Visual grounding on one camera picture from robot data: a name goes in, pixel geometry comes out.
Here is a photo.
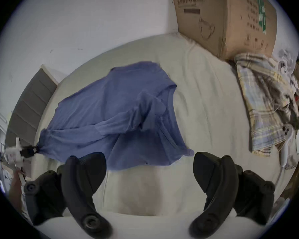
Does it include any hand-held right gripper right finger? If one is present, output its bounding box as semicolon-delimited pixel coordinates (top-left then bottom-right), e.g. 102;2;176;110
189;151;276;237

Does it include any person's left hand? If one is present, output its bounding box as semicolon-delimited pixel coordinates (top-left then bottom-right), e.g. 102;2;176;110
9;169;24;210

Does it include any plaid yellow and blue cloth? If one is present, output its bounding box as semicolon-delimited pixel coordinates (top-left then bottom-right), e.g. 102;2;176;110
233;52;299;170

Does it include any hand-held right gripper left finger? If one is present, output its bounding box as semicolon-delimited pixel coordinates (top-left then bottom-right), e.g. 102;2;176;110
24;152;113;239

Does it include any brown cardboard carton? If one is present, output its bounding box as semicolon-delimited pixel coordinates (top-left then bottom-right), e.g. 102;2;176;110
169;0;278;61

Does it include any bed with beige sheet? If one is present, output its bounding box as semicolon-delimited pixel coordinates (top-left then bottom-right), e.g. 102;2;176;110
27;31;299;218

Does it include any grey padded headboard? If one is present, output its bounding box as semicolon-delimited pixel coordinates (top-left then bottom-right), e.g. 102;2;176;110
4;67;59;149

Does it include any blue shirt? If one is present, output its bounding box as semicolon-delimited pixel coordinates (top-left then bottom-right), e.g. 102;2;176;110
34;61;195;171

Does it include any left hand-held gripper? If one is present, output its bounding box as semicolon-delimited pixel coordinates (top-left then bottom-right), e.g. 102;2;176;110
4;137;38;165

